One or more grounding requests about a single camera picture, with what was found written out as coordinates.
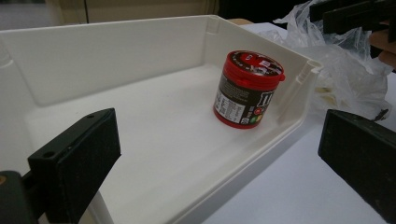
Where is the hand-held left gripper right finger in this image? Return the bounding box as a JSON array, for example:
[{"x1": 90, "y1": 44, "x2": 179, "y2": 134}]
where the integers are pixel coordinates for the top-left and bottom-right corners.
[{"x1": 317, "y1": 108, "x2": 396, "y2": 224}]

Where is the red candy can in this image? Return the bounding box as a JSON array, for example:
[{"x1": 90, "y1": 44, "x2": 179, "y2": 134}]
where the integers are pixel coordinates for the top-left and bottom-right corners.
[{"x1": 213, "y1": 49, "x2": 286, "y2": 130}]

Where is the clear plastic bag with smiley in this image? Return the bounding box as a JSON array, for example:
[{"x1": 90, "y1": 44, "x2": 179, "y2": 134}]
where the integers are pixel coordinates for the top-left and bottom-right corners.
[{"x1": 258, "y1": 0, "x2": 394, "y2": 122}]

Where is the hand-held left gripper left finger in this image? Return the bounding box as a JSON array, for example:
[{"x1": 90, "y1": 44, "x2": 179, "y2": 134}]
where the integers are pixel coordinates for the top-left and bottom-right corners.
[{"x1": 27, "y1": 107, "x2": 122, "y2": 224}]

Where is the white plastic tray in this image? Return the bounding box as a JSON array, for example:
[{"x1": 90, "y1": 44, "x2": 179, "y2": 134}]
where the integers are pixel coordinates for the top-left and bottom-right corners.
[{"x1": 0, "y1": 14, "x2": 323, "y2": 224}]

